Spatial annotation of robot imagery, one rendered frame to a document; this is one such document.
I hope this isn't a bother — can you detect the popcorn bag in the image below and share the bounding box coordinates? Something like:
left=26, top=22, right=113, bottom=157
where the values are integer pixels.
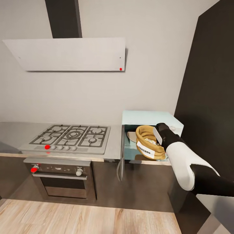
left=136, top=125, right=166, bottom=160

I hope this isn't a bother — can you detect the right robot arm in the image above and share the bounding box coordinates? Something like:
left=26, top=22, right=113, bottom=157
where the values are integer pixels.
left=153, top=123, right=234, bottom=234

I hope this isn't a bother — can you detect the microwave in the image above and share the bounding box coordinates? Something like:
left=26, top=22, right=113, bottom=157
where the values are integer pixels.
left=117, top=111, right=184, bottom=187

